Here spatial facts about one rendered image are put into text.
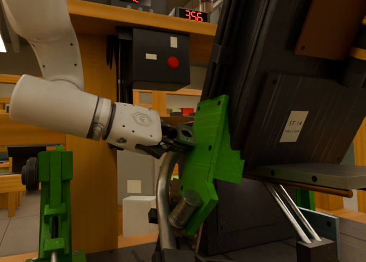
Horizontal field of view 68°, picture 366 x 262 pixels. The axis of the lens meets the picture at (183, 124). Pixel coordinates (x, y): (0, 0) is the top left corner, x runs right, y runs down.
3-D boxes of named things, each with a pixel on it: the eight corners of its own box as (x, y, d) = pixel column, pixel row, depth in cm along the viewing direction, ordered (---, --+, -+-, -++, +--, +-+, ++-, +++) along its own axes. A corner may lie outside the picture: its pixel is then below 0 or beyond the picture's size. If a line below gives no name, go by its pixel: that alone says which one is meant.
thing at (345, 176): (414, 188, 44) (412, 169, 44) (348, 199, 37) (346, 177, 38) (257, 168, 80) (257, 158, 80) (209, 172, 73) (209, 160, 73)
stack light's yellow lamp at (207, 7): (215, 14, 99) (215, 2, 99) (203, 12, 97) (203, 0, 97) (209, 20, 103) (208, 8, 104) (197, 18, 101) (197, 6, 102)
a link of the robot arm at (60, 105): (87, 123, 57) (84, 146, 49) (18, 105, 52) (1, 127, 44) (99, 88, 54) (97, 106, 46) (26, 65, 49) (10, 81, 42)
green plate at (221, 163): (240, 212, 51) (258, 106, 54) (201, 206, 48) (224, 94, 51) (209, 200, 61) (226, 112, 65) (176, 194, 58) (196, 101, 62)
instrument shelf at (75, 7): (310, 50, 97) (309, 40, 98) (23, 6, 61) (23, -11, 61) (263, 68, 120) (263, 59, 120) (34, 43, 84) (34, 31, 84)
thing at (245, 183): (299, 237, 78) (293, 120, 80) (206, 257, 66) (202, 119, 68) (257, 220, 95) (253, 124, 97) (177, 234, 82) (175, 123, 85)
